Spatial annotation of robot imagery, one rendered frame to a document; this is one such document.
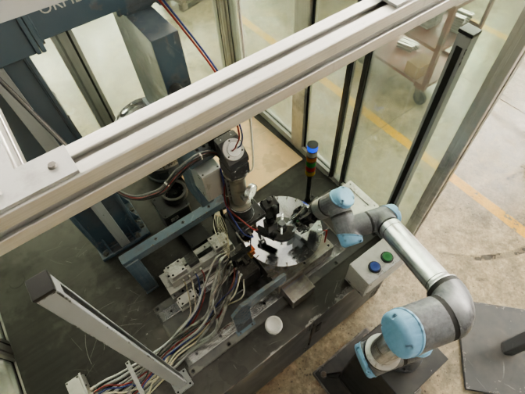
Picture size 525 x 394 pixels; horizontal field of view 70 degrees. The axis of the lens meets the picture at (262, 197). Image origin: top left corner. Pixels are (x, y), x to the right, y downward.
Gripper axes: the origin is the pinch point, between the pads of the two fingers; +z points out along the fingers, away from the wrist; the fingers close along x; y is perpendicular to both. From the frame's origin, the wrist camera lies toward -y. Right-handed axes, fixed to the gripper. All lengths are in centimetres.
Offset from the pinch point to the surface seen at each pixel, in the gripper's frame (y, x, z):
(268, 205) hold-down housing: 16.8, -14.2, -19.3
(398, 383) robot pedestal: 19, 68, -8
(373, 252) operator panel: -12.4, 31.3, -10.5
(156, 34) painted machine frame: 22, -71, -41
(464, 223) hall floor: -130, 99, 31
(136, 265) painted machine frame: 49, -29, 26
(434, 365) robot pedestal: 6, 74, -14
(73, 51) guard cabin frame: 7, -115, 26
